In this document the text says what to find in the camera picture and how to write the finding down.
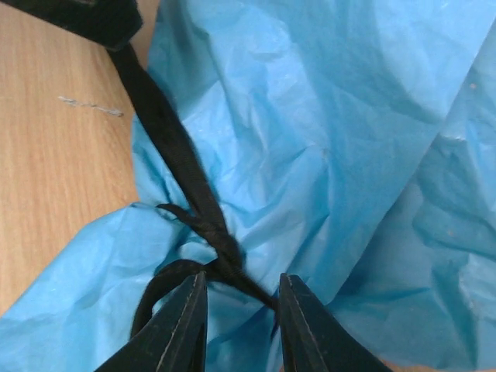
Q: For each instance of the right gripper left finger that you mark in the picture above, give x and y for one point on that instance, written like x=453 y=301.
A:
x=174 y=339

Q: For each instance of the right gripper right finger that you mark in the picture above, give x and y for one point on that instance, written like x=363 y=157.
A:
x=312 y=339

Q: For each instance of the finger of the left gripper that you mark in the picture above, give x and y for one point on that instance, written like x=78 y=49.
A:
x=109 y=23

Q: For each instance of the black ribbon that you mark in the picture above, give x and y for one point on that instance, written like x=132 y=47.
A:
x=204 y=217

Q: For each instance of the blue wrapping paper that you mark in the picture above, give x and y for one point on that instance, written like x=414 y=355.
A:
x=349 y=143

